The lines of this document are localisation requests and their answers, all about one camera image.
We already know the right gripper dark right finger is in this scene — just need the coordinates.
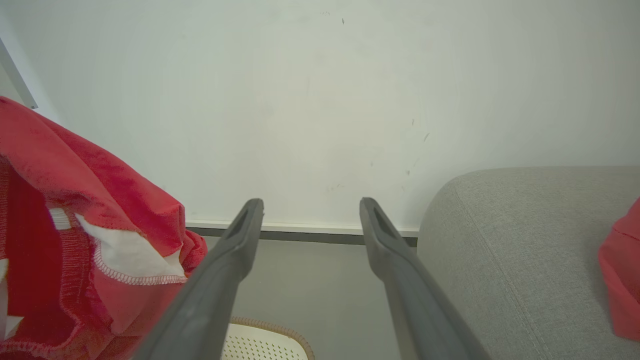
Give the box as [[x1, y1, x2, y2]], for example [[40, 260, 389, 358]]
[[358, 196, 494, 360]]

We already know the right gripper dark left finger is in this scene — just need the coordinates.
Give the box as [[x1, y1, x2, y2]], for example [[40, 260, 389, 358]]
[[132, 198, 265, 360]]

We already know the red jersey white print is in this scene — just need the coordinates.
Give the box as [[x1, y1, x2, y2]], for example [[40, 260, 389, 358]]
[[0, 96, 209, 360]]

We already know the red garment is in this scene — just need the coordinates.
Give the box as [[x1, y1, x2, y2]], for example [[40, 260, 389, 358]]
[[597, 197, 640, 343]]

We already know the grey fabric sofa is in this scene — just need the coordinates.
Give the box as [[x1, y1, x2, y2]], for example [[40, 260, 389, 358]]
[[416, 166, 640, 360]]

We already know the cream perforated laundry basket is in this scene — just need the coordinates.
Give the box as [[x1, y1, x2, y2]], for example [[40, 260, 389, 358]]
[[220, 316, 316, 360]]

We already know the white black baseboard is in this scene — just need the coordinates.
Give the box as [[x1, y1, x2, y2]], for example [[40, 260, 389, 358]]
[[185, 219, 420, 247]]

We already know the grey metal post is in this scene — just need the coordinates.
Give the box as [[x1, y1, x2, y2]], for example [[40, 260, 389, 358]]
[[0, 37, 39, 110]]

